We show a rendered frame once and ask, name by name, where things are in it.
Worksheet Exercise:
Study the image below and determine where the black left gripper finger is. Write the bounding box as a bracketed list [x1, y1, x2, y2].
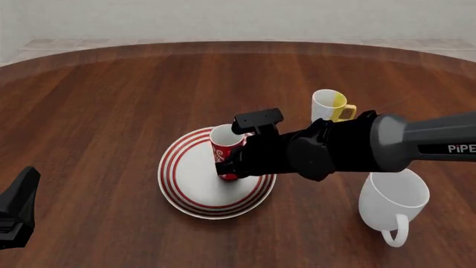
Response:
[0, 165, 42, 224]

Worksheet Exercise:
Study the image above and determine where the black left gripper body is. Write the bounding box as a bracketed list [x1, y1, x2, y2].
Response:
[0, 212, 36, 251]

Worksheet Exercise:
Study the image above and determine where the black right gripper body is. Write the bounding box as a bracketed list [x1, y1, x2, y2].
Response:
[233, 130, 295, 179]

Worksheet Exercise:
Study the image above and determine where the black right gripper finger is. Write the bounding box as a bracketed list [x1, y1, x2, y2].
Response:
[214, 152, 242, 181]

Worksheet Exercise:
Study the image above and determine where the red mug with white print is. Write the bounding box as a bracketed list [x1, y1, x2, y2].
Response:
[209, 124, 254, 181]

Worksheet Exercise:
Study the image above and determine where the white plate with red rings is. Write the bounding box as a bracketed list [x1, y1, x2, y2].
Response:
[158, 126, 277, 220]

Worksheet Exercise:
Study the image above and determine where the white and yellow mug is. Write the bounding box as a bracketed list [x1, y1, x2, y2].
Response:
[311, 89, 358, 124]

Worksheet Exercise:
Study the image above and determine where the plain white mug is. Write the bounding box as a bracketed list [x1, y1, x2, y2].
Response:
[358, 167, 431, 249]

